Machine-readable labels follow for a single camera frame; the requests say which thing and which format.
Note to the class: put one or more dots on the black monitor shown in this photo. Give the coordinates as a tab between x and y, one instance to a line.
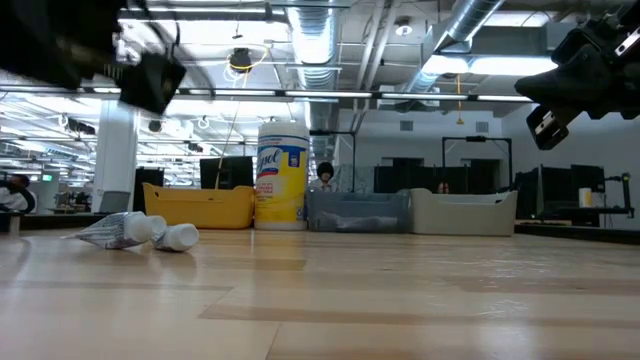
227	172

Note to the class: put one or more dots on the dark grey plastic bin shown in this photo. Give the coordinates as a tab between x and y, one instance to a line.
360	205

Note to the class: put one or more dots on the long ceiling light strip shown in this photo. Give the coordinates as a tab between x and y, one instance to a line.
325	93

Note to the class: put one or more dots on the smooth silver ventilation duct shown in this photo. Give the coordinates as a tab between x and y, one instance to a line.
470	15

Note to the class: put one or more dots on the light grey plastic bin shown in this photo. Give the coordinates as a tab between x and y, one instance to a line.
465	215

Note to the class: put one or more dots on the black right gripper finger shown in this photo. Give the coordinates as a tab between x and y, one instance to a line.
570	80

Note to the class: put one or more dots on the orange plastic bin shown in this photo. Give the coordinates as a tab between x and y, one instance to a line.
210	205

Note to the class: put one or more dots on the black ceiling camera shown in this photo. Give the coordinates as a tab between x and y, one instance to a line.
240	60

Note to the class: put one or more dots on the yellow Lysol wipes canister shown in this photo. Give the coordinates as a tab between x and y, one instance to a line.
282	170

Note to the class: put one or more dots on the grey laptop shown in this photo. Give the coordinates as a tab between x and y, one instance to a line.
115	201

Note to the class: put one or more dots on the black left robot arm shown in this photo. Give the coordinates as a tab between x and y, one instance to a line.
55	35

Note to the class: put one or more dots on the black cabinet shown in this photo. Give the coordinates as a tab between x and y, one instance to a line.
148	187

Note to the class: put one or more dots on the black monitor bank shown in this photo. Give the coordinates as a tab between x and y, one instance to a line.
560	190

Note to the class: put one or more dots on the person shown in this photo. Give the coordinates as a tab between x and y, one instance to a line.
325	172
12	197

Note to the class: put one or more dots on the black partition wall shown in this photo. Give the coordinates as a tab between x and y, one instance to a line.
400	177

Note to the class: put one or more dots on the ribbed silver ventilation duct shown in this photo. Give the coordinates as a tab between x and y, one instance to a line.
315	40

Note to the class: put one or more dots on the black robot stand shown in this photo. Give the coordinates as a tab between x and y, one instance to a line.
626	195

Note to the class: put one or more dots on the white building pillar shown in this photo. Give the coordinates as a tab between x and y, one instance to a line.
115	160

